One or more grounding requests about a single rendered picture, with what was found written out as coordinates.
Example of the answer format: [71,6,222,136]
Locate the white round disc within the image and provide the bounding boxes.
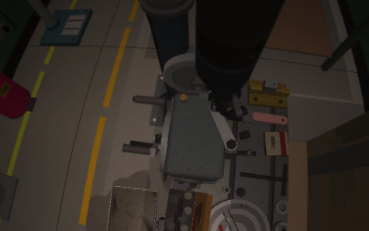
[208,198,272,231]

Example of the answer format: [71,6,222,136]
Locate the grey crank handle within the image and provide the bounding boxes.
[122,140,161,158]

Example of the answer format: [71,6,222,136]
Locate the blue floor plate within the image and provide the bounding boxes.
[39,8,94,47]

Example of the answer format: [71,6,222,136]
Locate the grey-blue dividing head body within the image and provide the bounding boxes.
[163,91,226,183]

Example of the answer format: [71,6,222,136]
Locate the grey washer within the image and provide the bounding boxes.
[274,220,290,231]
[274,199,290,216]

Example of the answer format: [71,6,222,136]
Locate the yellow holder block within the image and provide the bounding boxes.
[247,79,291,109]

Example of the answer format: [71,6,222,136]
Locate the black T-handle wrench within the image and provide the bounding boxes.
[239,163,289,197]

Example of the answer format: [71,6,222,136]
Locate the grey tooth gauge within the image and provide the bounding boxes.
[263,78,278,94]

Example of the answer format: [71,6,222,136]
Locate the grey metal tray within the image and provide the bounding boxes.
[106,185,159,231]

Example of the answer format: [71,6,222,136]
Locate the brown cardboard box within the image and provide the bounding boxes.
[287,112,369,231]

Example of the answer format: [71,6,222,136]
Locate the brown mat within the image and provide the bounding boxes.
[264,0,336,58]

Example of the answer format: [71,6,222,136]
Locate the grey gear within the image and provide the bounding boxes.
[162,52,204,94]

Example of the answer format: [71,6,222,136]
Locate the dark grey handle bar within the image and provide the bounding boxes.
[132,95,167,106]

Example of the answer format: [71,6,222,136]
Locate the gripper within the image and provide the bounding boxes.
[209,88,250,121]

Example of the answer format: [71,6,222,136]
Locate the orange box of parts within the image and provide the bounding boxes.
[163,188,214,231]

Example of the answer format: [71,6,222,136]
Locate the grey lever with black nut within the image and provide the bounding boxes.
[209,109,239,153]

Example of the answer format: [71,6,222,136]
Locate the dark green cabinet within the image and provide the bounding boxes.
[0,0,51,79]

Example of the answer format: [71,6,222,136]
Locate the dark blue column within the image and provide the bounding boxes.
[139,0,198,74]

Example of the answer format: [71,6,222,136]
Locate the grey slotted machine table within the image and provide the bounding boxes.
[227,105,290,231]

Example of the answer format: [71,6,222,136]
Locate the red machine cover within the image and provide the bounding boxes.
[0,71,38,120]

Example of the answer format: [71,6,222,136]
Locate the pink tag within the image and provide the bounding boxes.
[251,112,289,126]

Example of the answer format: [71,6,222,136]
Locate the grey box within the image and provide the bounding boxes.
[0,172,19,222]

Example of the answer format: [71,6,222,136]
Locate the grey post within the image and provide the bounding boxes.
[26,0,60,30]

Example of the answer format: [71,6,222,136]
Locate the grey base plate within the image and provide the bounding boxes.
[148,74,169,127]

